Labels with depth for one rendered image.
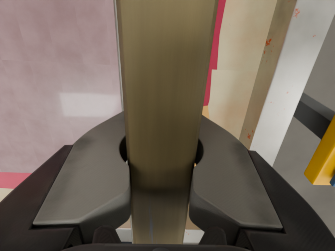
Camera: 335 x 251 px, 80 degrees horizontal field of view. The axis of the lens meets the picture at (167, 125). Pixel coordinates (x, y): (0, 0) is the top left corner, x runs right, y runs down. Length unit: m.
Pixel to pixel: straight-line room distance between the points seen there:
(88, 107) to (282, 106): 0.23
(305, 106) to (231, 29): 0.31
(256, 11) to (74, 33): 0.19
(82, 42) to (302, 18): 0.21
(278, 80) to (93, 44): 0.20
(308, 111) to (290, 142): 1.22
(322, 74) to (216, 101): 1.33
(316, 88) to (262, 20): 1.34
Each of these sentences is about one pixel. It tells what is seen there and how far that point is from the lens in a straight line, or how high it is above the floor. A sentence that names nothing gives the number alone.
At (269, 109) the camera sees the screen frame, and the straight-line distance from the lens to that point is 0.25.
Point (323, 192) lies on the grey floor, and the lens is 2.27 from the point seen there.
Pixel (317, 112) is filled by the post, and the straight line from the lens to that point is 0.48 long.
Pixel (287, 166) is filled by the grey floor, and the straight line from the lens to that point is 1.87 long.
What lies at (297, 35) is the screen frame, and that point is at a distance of 0.23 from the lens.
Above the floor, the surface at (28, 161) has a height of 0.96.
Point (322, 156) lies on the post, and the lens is 0.40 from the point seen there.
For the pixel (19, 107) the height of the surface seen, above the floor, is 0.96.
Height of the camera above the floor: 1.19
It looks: 60 degrees down
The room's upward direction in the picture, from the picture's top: 178 degrees clockwise
